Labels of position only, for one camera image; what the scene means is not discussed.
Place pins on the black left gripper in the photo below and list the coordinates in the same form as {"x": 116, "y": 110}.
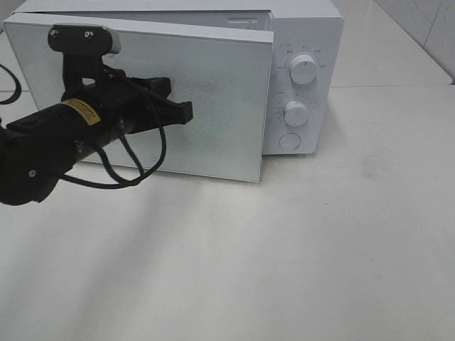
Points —
{"x": 100, "y": 100}

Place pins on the white microwave door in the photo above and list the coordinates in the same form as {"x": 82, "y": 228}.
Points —
{"x": 223, "y": 72}

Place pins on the round white door button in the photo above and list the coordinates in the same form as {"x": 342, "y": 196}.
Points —
{"x": 290, "y": 141}

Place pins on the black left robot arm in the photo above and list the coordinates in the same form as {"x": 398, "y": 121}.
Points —
{"x": 83, "y": 138}

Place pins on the lower white microwave knob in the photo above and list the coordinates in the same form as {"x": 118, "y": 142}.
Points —
{"x": 296, "y": 113}

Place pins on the white microwave knob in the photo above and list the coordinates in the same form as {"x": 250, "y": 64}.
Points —
{"x": 296, "y": 113}
{"x": 303, "y": 68}

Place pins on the white microwave oven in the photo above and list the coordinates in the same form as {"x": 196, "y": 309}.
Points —
{"x": 294, "y": 27}

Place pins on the upper white microwave knob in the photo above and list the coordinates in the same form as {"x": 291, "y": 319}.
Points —
{"x": 303, "y": 68}

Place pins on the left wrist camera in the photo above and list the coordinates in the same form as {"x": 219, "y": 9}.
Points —
{"x": 78, "y": 39}

